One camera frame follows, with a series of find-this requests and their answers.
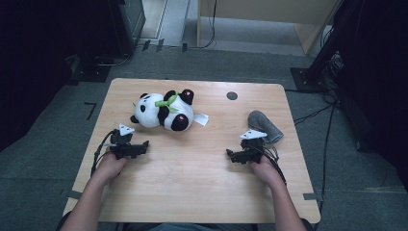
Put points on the black metal stand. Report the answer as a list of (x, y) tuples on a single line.
[(320, 61)]

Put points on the person's clothing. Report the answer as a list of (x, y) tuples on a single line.
[(192, 227)]

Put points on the dark round table grommet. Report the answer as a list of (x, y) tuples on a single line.
[(232, 96)]

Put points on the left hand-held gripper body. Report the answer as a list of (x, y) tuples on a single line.
[(123, 146)]

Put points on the dark curtain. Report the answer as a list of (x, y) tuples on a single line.
[(378, 80), (32, 64)]

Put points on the light wooden cabinet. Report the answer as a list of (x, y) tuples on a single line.
[(256, 9)]

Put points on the person's left hand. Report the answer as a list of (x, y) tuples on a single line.
[(110, 166)]

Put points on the person's right hand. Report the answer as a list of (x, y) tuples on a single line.
[(264, 171)]

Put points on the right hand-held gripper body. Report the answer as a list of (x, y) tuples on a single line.
[(251, 150)]

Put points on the black angled floor tape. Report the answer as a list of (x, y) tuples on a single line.
[(92, 109)]

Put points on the grey fuzzy cloth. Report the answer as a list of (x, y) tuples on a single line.
[(263, 123)]

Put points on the grey floor tape piece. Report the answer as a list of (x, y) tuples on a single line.
[(74, 194), (310, 196)]

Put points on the panda plush toy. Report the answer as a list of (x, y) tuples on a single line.
[(147, 112)]

